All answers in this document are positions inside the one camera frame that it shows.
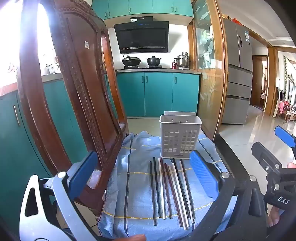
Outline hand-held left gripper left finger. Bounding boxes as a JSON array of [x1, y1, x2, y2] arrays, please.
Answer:
[[20, 151, 99, 241]]

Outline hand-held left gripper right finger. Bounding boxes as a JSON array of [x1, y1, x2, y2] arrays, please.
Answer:
[[190, 150, 269, 241]]

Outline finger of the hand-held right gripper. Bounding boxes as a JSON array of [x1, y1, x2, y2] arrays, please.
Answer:
[[274, 126, 296, 147], [252, 142, 283, 173]]

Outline brown chopstick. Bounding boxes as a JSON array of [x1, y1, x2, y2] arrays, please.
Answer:
[[164, 163, 184, 227], [161, 158, 173, 219]]

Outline white plastic chopstick holder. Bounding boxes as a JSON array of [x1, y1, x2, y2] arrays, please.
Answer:
[[159, 111, 202, 160]]

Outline person's left hand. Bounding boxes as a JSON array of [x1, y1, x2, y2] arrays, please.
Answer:
[[125, 234, 147, 241]]

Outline wooden dining chairs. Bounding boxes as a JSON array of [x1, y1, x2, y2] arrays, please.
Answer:
[[276, 89, 296, 123]]

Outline blue checked cloth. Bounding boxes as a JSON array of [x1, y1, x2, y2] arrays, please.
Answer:
[[97, 130, 232, 238]]

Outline green vine garland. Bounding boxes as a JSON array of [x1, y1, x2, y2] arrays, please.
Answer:
[[283, 57, 296, 102]]

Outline teal side cabinets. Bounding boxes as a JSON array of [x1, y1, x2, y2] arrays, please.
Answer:
[[0, 76, 121, 232]]

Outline silver refrigerator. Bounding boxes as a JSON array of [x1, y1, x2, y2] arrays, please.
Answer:
[[221, 19, 253, 126]]

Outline teal base cabinets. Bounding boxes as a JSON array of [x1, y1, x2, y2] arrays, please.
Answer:
[[116, 72, 200, 117]]

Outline wood framed glass door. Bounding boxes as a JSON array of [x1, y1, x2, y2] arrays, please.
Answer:
[[188, 0, 229, 141]]

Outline carved wooden chair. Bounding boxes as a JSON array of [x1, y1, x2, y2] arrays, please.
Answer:
[[17, 0, 130, 216]]

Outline dish rack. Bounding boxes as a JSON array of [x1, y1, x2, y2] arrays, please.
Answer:
[[45, 64, 62, 75]]

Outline kitchen countertop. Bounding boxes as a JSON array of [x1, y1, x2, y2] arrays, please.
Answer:
[[116, 69, 201, 75]]

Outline stainless steel pot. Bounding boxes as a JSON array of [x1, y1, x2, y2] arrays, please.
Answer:
[[174, 52, 191, 68]]

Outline gas stove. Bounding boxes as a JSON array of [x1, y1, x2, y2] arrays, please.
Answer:
[[124, 65, 168, 69]]

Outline black wok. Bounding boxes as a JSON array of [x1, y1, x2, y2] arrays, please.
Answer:
[[122, 55, 141, 66]]

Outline black cooking pot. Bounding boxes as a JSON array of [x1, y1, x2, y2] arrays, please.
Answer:
[[146, 56, 162, 66]]

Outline black range hood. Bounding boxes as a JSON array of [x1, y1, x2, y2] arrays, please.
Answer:
[[114, 16, 169, 54]]

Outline teal wall cabinets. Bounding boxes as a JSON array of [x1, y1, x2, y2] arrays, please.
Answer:
[[91, 0, 194, 20]]

